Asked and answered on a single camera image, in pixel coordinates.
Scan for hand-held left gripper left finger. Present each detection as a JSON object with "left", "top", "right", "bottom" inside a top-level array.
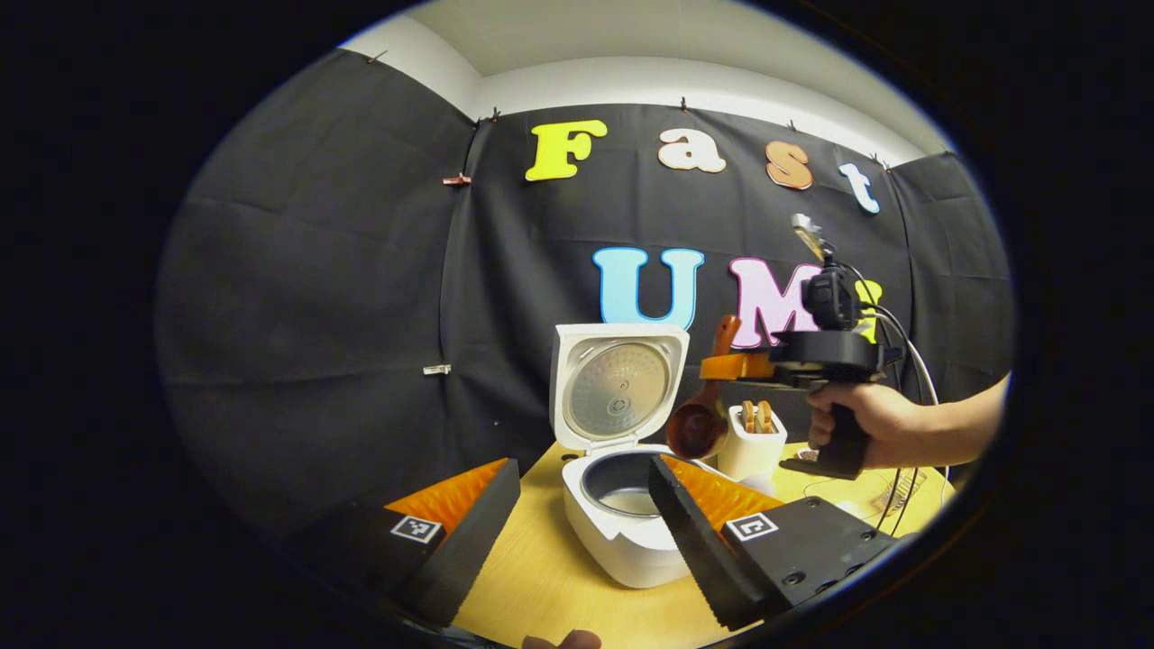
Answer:
[{"left": 288, "top": 457, "right": 522, "bottom": 630}]

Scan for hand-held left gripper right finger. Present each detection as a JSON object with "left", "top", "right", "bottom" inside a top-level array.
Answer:
[{"left": 647, "top": 453, "right": 902, "bottom": 632}]

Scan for white rice cooker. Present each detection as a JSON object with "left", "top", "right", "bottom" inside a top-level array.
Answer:
[{"left": 550, "top": 323, "right": 722, "bottom": 590}]

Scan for brown wooden spoon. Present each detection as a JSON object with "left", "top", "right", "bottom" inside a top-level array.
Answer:
[{"left": 665, "top": 315, "right": 742, "bottom": 460}]

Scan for metal wire chopstick holder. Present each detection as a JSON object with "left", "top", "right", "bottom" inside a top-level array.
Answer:
[{"left": 867, "top": 469, "right": 928, "bottom": 519}]

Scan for white toaster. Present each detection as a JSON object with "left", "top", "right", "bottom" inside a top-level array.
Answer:
[{"left": 717, "top": 403, "right": 788, "bottom": 481}]

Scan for black backdrop cloth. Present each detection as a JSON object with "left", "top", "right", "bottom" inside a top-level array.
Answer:
[{"left": 153, "top": 50, "right": 1015, "bottom": 542}]

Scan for right hand-held gripper cable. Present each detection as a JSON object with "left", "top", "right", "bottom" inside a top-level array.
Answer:
[{"left": 847, "top": 266, "right": 943, "bottom": 537}]

